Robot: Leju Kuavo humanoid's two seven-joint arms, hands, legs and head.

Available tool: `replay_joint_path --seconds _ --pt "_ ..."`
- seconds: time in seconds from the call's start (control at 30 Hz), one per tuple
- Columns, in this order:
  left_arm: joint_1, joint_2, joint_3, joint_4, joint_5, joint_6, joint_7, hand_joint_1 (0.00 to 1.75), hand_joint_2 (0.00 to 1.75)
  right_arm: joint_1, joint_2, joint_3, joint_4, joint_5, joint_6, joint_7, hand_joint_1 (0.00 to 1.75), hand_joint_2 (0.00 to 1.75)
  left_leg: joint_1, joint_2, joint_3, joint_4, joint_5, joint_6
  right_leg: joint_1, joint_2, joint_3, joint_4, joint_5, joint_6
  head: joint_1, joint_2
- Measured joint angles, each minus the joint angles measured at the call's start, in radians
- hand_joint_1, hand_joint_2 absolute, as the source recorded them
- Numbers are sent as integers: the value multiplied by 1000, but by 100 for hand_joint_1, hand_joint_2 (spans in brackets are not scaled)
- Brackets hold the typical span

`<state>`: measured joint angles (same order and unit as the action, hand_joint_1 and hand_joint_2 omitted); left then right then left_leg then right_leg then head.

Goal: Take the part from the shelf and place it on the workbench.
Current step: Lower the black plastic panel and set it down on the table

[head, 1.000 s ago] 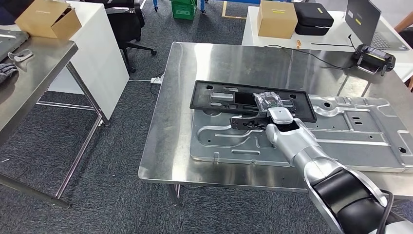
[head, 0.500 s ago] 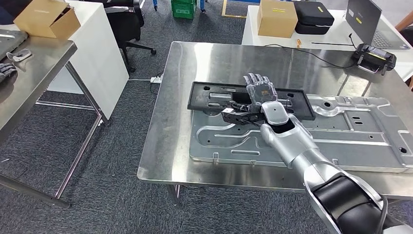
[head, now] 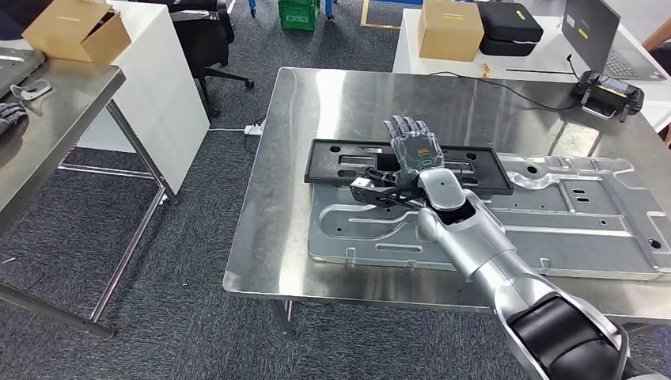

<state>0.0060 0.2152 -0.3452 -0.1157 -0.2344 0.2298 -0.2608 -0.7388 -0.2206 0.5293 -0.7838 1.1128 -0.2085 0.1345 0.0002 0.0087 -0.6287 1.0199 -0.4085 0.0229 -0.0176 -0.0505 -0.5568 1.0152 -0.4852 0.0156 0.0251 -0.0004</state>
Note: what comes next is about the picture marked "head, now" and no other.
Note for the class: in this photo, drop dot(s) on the white table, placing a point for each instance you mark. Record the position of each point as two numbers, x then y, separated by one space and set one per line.
540 55

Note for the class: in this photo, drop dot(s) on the closed cardboard box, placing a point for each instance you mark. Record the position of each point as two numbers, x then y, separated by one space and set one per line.
448 31

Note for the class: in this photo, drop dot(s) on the green plastic crate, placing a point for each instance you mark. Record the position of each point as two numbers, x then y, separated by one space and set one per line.
299 13

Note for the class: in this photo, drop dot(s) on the small orange item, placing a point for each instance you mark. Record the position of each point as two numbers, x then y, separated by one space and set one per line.
486 69

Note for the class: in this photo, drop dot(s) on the clear safety glasses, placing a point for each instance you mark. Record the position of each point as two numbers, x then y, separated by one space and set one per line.
31 90

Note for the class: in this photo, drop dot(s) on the open cardboard box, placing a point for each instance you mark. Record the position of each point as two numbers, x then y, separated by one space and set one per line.
63 29

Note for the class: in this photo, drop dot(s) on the blue trolley frame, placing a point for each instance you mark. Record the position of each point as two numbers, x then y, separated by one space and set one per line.
329 8

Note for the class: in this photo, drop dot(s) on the stamped grey metal panel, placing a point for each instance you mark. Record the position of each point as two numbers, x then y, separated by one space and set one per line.
576 246

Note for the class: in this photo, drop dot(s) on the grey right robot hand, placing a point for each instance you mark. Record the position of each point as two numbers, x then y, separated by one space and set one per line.
419 149

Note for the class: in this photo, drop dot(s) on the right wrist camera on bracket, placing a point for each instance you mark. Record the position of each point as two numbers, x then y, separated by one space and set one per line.
367 191

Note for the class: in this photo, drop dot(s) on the thin black rod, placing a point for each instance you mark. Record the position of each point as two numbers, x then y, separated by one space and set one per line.
540 70

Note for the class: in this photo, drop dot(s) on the grey metal part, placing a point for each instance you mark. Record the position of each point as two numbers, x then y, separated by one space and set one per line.
18 65

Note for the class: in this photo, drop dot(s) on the black office chair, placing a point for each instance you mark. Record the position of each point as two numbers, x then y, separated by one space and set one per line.
204 36

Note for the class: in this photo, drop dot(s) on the black handheld device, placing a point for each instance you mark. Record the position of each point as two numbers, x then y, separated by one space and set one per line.
605 94

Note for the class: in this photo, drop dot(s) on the white desk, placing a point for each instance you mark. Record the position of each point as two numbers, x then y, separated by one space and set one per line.
157 94

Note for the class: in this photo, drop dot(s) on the white power strip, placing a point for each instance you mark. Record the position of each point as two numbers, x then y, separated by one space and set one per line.
254 129

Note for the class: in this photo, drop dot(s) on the grey laptop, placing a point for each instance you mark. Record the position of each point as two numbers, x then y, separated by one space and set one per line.
589 26

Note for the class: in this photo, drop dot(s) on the black plastic plate frame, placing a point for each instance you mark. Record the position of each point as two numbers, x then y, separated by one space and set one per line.
320 173

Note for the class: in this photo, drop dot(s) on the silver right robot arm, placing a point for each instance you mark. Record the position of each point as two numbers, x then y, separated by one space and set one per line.
472 241

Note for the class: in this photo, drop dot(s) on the spare grey robot hand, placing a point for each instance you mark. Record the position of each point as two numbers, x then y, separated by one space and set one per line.
10 115

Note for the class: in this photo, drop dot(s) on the black zip case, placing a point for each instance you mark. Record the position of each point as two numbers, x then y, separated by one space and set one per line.
508 21
503 48

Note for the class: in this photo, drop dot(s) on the stainless steel workbench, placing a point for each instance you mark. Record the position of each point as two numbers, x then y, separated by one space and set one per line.
341 105

